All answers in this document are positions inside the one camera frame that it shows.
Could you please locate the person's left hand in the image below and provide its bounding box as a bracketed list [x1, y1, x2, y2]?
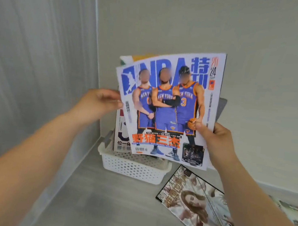
[68, 84, 126, 130]

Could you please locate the person's right hand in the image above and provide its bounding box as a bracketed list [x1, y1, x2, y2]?
[189, 120, 242, 173]

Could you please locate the basketball magazine with blue players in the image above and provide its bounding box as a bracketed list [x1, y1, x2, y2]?
[104, 40, 227, 171]

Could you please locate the person's right forearm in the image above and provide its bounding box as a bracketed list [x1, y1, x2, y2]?
[212, 155, 298, 226]

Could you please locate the person's left forearm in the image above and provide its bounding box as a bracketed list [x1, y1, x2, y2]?
[0, 103, 90, 226]

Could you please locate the grey magazine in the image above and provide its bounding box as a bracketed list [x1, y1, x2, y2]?
[214, 97, 228, 124]

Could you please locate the white magazine with black print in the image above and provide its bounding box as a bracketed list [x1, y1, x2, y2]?
[110, 86, 140, 154]

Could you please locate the magazine with yellow green cover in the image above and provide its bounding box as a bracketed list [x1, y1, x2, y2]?
[119, 49, 160, 70]

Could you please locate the white perforated plastic basket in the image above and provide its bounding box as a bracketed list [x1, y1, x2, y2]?
[94, 137, 174, 187]

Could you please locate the magazine with woman on cover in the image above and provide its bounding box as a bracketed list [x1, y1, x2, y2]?
[152, 162, 253, 226]

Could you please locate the magazine with pink cover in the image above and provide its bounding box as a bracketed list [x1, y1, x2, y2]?
[264, 195, 298, 226]

